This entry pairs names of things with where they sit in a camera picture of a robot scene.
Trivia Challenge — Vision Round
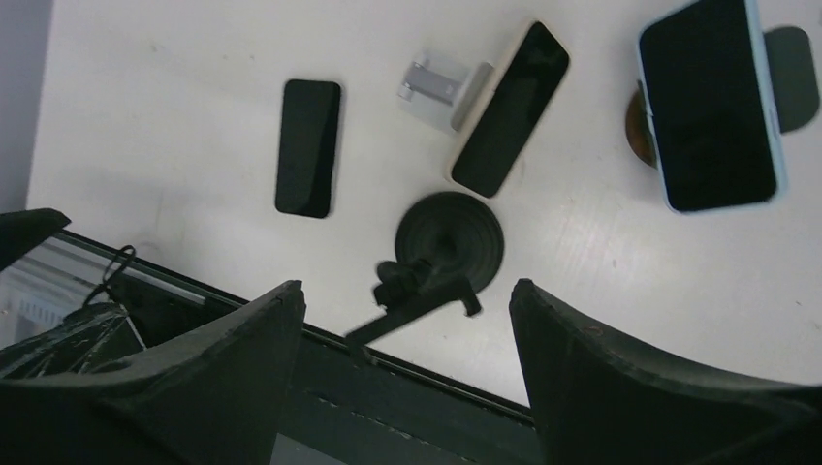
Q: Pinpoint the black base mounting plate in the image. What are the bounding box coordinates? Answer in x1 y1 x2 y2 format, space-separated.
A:
57 231 541 465

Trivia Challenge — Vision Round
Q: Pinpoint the black round-base phone stand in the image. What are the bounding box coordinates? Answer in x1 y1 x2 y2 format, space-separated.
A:
344 192 505 363

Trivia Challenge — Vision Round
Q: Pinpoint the cream phone black screen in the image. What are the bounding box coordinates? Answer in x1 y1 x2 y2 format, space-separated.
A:
447 18 571 199

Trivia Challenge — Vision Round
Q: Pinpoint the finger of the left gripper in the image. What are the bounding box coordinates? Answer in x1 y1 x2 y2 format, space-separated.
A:
0 208 71 270
1 302 147 379

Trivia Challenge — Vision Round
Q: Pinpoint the light blue phone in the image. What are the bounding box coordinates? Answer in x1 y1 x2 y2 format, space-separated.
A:
637 0 786 214

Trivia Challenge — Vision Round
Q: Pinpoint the white folding phone stand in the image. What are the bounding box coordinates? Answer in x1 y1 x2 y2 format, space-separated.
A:
396 49 494 135

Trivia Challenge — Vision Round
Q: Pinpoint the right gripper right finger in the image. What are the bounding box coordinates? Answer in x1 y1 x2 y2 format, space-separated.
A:
509 279 821 464

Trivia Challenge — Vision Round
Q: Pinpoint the lavender phone black screen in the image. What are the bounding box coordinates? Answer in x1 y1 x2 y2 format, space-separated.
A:
274 78 342 219

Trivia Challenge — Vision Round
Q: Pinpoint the wooden round-base phone stand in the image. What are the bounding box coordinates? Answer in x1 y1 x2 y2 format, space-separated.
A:
625 19 821 172

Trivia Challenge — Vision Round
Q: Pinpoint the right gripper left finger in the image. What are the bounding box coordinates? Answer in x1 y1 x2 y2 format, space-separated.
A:
1 280 306 464

